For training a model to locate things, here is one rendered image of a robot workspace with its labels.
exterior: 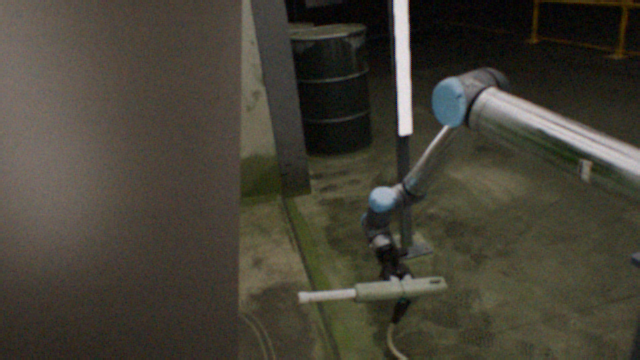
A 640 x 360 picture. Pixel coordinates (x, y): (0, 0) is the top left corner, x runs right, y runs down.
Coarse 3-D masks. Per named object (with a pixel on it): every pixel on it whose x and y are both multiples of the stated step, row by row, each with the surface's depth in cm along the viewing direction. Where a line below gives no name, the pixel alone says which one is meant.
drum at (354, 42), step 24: (312, 48) 306; (336, 48) 305; (360, 48) 316; (312, 72) 314; (336, 72) 312; (360, 72) 321; (312, 96) 322; (336, 96) 319; (360, 96) 327; (312, 120) 331; (336, 120) 325; (360, 120) 333; (312, 144) 342; (336, 144) 334; (360, 144) 340
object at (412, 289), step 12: (360, 288) 139; (372, 288) 140; (384, 288) 140; (396, 288) 141; (408, 288) 142; (420, 288) 143; (432, 288) 144; (444, 288) 145; (300, 300) 134; (312, 300) 135; (360, 300) 139; (372, 300) 140; (384, 300) 142; (408, 300) 147; (396, 312) 152
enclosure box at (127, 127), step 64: (0, 0) 32; (64, 0) 33; (128, 0) 34; (192, 0) 35; (0, 64) 34; (64, 64) 35; (128, 64) 36; (192, 64) 37; (0, 128) 35; (64, 128) 36; (128, 128) 38; (192, 128) 39; (0, 192) 37; (64, 192) 38; (128, 192) 40; (192, 192) 41; (0, 256) 39; (64, 256) 41; (128, 256) 42; (192, 256) 44; (0, 320) 41; (64, 320) 43; (128, 320) 45; (192, 320) 47
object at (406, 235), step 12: (396, 120) 196; (396, 132) 200; (396, 144) 203; (408, 144) 200; (396, 156) 206; (408, 156) 203; (408, 168) 205; (408, 216) 216; (408, 228) 219; (408, 240) 222
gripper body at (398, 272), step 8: (384, 248) 158; (392, 248) 159; (376, 256) 160; (384, 264) 160; (392, 264) 154; (400, 264) 154; (392, 272) 151; (400, 272) 152; (384, 280) 155; (400, 280) 154
